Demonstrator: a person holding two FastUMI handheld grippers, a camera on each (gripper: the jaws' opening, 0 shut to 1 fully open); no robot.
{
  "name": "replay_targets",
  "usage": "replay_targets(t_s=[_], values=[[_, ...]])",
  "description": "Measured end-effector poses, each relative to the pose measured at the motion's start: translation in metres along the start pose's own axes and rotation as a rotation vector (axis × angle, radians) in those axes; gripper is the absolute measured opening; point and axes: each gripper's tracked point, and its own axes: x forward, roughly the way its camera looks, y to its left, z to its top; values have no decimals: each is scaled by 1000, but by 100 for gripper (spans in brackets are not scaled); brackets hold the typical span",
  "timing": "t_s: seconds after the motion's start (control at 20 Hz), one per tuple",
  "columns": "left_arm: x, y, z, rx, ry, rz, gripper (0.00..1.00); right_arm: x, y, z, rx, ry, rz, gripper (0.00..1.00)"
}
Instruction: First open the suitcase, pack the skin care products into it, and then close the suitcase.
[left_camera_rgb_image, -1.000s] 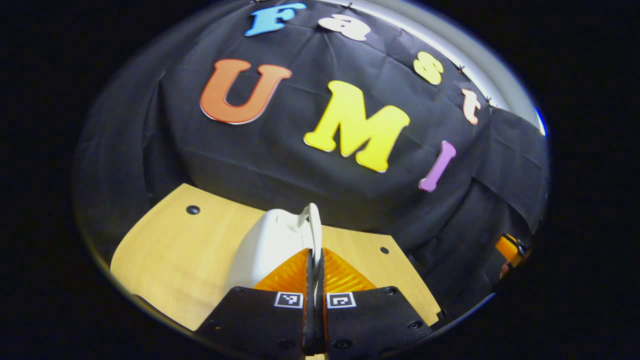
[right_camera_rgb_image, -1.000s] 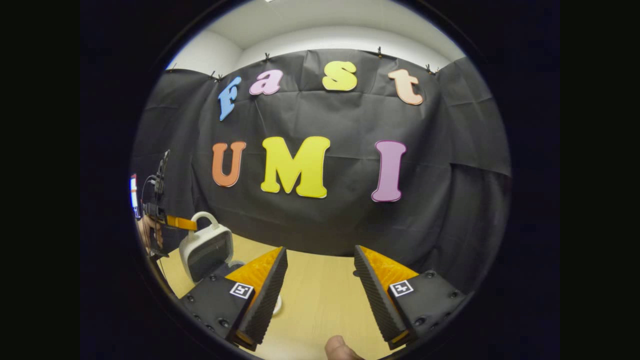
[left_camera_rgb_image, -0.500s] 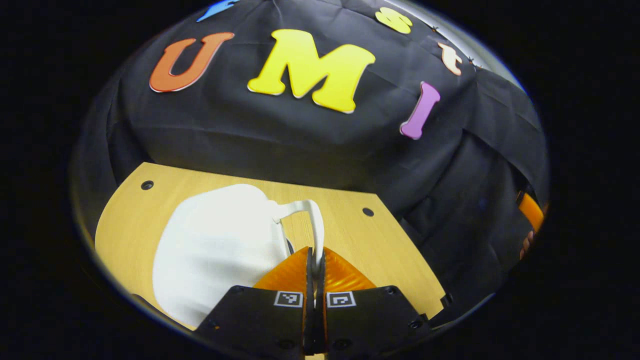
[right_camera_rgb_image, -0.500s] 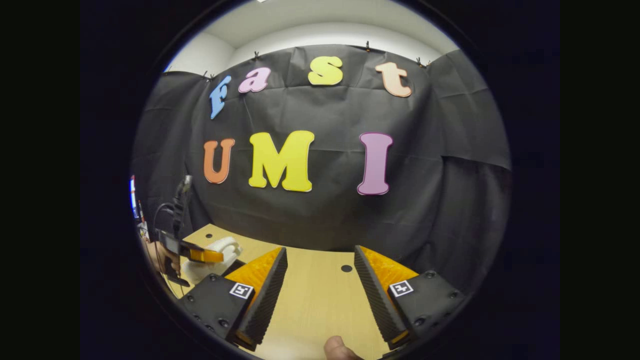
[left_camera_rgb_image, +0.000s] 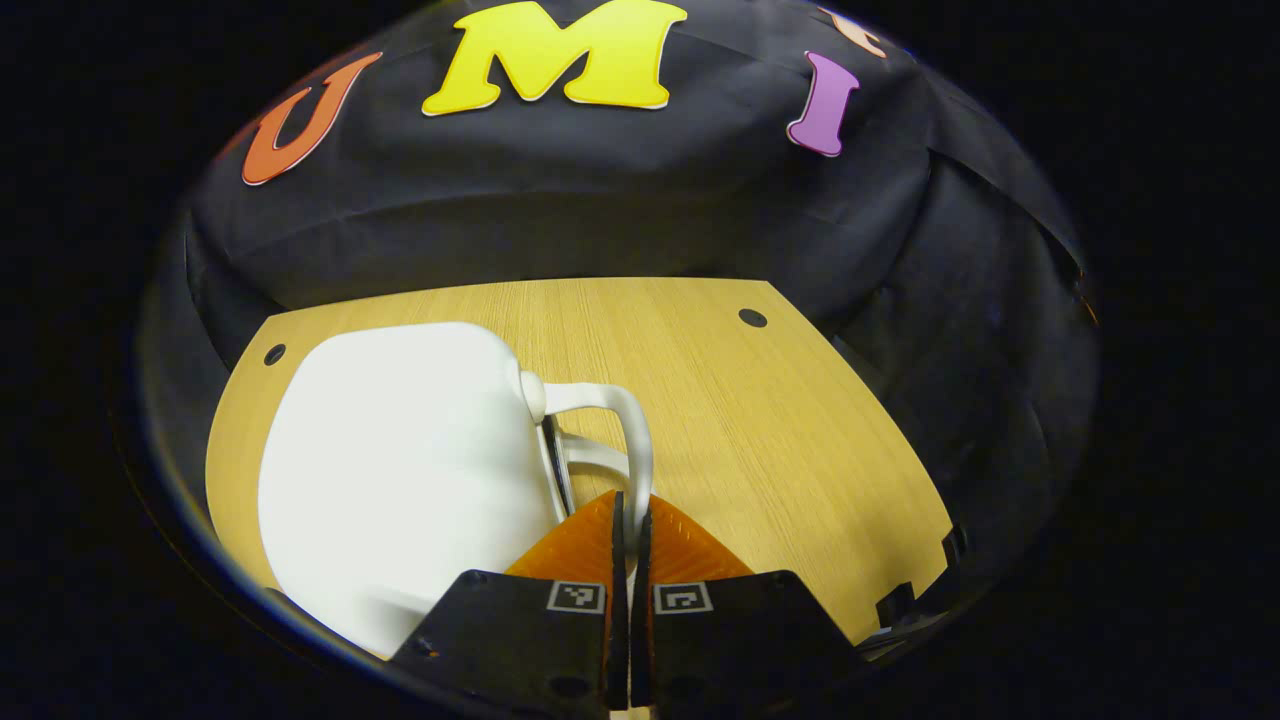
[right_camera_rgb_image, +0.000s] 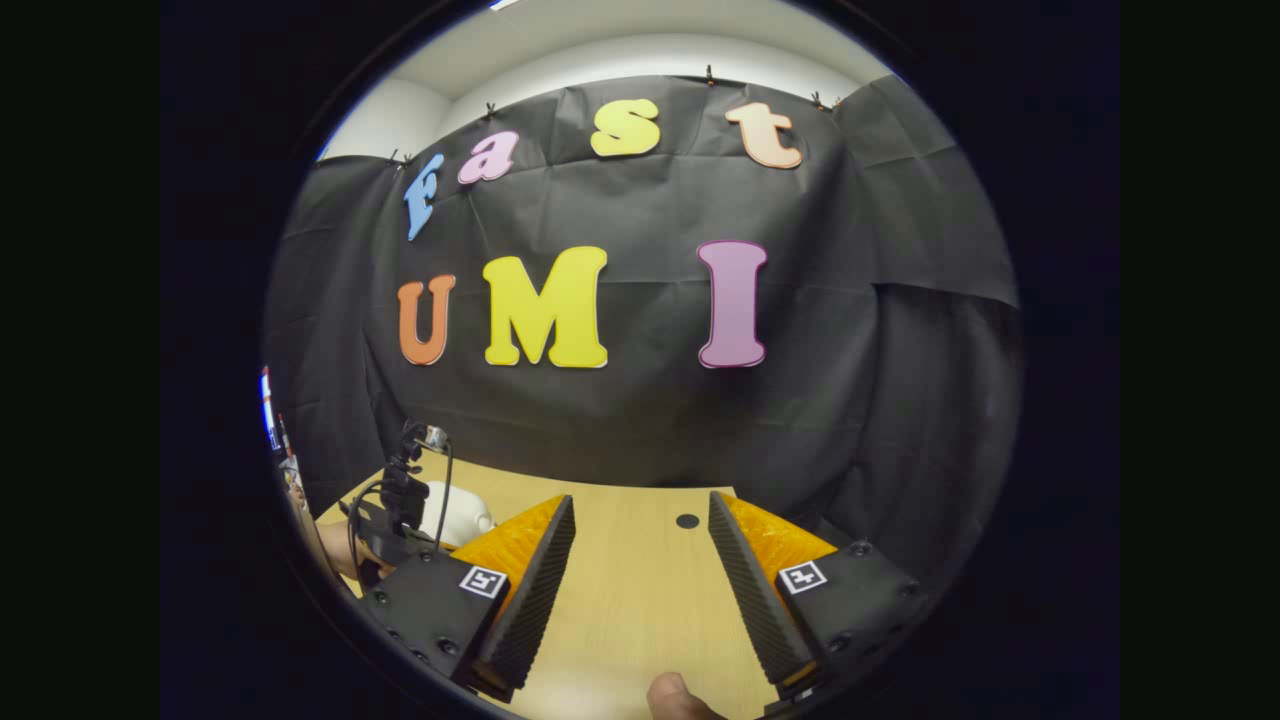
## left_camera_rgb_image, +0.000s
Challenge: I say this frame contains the black backdrop cloth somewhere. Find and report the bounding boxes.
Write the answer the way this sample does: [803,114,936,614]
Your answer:
[135,0,1101,641]

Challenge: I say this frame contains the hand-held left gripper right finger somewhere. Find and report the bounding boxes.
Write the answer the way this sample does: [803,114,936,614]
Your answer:
[630,491,869,716]

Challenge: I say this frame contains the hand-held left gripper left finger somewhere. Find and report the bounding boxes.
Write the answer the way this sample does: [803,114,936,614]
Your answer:
[388,490,629,720]

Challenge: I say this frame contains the white suitcase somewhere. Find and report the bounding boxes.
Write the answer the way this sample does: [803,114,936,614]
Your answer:
[257,321,656,661]

